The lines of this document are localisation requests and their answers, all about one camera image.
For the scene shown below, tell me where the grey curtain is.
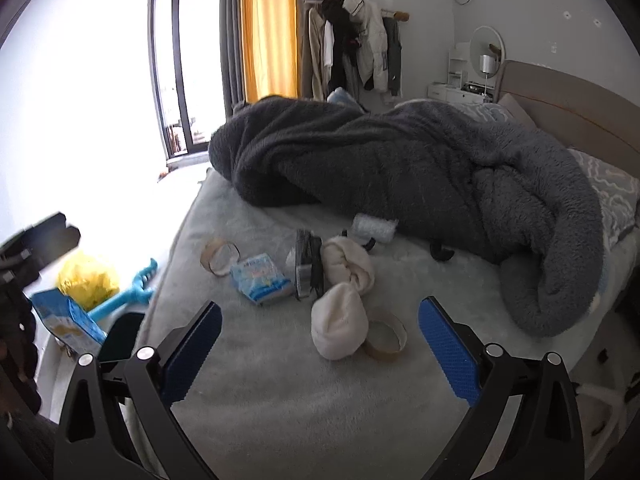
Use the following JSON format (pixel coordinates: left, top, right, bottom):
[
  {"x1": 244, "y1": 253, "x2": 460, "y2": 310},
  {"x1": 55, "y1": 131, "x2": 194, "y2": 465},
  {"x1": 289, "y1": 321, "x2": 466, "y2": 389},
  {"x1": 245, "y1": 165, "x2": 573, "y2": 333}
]
[{"x1": 219, "y1": 0, "x2": 245, "y2": 117}]

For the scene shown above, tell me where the white dressing table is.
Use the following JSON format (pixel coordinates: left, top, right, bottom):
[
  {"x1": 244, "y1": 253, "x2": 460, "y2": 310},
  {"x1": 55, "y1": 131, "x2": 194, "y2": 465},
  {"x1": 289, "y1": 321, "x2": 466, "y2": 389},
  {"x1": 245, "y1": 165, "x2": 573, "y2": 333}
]
[{"x1": 426, "y1": 42, "x2": 495, "y2": 104}]

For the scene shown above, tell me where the light blue patterned quilt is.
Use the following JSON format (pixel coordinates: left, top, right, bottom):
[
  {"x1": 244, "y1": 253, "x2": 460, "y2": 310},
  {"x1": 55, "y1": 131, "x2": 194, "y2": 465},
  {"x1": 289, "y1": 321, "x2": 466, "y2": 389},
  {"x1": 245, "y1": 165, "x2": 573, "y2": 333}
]
[{"x1": 326, "y1": 87, "x2": 366, "y2": 113}]

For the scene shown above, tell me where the blue tissue packet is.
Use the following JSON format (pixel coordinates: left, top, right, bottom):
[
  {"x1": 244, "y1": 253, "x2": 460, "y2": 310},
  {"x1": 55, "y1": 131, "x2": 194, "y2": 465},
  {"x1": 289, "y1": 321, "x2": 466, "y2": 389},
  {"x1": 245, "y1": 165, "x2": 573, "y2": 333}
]
[{"x1": 230, "y1": 254, "x2": 294, "y2": 304}]

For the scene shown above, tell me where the beige upholstered headboard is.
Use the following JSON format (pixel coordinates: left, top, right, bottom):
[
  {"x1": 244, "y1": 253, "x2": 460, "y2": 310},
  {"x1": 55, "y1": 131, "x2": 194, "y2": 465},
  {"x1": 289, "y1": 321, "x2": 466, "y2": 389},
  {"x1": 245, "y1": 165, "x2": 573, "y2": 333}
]
[{"x1": 495, "y1": 60, "x2": 640, "y2": 177}]

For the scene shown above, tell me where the clothes rack with clothes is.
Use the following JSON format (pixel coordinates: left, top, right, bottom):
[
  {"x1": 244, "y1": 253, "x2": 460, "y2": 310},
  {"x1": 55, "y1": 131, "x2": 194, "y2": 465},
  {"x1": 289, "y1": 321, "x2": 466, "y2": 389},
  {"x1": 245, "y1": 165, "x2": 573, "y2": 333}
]
[{"x1": 304, "y1": 0, "x2": 410, "y2": 101}]

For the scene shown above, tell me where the round vanity mirror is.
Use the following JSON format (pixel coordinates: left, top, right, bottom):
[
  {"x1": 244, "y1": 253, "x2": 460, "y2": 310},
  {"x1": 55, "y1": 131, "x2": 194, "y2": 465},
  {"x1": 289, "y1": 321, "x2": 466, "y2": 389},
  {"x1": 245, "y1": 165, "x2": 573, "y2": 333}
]
[{"x1": 469, "y1": 25, "x2": 506, "y2": 79}]

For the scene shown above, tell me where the brown tape roll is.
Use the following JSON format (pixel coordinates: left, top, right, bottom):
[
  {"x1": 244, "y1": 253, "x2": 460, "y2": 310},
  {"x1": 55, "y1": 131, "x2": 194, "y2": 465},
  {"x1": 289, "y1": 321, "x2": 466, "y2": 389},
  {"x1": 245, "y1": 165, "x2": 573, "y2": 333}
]
[{"x1": 362, "y1": 309, "x2": 408, "y2": 363}]

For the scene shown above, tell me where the tape ring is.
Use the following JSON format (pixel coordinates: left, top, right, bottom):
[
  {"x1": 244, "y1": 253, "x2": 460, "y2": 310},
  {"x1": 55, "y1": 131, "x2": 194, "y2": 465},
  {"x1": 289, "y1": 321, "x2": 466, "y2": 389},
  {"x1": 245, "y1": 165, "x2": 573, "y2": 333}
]
[{"x1": 199, "y1": 237, "x2": 242, "y2": 278}]

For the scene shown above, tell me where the yellow plastic bag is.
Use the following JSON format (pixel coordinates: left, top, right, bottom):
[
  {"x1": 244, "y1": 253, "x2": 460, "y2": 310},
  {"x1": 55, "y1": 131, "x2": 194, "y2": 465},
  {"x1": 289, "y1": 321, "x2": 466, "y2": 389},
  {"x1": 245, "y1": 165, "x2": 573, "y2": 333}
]
[{"x1": 55, "y1": 252, "x2": 119, "y2": 312}]

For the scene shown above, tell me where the bed with light grey sheet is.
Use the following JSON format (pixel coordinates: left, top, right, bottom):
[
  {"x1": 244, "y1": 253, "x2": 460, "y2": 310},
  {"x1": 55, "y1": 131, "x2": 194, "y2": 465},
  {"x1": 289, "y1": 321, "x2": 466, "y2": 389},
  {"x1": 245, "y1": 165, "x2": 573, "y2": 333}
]
[{"x1": 138, "y1": 166, "x2": 639, "y2": 479}]

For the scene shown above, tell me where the blue white paper bag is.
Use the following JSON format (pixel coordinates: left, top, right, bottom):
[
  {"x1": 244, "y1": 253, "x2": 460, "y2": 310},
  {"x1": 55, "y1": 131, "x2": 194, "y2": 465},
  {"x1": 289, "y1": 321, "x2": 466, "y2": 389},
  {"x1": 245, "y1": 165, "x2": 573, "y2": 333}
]
[{"x1": 30, "y1": 289, "x2": 106, "y2": 356}]

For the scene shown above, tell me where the white sock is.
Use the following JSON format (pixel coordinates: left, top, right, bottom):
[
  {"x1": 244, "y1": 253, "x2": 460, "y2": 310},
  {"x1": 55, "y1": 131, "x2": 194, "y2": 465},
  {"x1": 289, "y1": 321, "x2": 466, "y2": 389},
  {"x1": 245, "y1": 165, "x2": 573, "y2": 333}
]
[{"x1": 320, "y1": 236, "x2": 375, "y2": 296}]

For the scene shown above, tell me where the white sock ball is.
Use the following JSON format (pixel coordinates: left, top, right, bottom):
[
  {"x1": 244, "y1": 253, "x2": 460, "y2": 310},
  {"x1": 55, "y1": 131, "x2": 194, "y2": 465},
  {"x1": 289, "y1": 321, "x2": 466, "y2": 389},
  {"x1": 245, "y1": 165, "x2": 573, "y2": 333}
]
[{"x1": 310, "y1": 283, "x2": 369, "y2": 361}]

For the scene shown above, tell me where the grey patterned pillow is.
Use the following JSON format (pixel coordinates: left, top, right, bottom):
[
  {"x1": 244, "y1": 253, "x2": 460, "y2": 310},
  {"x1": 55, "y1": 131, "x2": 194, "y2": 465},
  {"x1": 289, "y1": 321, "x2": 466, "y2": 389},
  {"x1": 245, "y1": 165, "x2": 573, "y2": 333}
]
[{"x1": 570, "y1": 148, "x2": 639, "y2": 250}]

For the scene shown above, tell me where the dark grey fleece blanket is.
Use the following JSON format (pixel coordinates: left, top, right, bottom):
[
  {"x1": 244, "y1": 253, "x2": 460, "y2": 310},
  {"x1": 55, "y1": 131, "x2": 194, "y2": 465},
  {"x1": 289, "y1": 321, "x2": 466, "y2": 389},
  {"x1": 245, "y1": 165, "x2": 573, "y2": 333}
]
[{"x1": 208, "y1": 96, "x2": 604, "y2": 337}]

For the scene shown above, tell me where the blue dinosaur toy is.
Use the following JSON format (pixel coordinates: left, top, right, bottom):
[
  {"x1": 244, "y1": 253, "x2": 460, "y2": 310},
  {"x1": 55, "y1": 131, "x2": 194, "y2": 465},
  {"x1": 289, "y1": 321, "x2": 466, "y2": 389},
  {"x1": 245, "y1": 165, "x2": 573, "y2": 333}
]
[{"x1": 88, "y1": 259, "x2": 158, "y2": 322}]

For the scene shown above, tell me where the window with dark frame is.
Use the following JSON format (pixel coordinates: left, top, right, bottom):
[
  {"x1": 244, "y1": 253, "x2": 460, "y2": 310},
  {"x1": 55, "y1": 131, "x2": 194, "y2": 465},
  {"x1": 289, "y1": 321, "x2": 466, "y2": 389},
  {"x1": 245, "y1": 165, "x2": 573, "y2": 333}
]
[{"x1": 148, "y1": 0, "x2": 226, "y2": 160}]

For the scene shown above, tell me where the black hook object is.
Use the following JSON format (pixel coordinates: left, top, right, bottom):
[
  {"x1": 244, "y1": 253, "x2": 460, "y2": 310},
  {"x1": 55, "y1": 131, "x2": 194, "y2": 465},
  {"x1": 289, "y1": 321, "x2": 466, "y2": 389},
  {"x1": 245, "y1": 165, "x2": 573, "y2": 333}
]
[
  {"x1": 341, "y1": 230, "x2": 376, "y2": 252},
  {"x1": 430, "y1": 242, "x2": 456, "y2": 262}
]

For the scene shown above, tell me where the yellow curtain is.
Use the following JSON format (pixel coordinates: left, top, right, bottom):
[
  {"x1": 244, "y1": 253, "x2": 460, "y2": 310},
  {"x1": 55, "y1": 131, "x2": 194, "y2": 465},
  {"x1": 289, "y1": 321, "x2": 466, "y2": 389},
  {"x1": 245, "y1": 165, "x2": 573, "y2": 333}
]
[{"x1": 240, "y1": 0, "x2": 299, "y2": 102}]

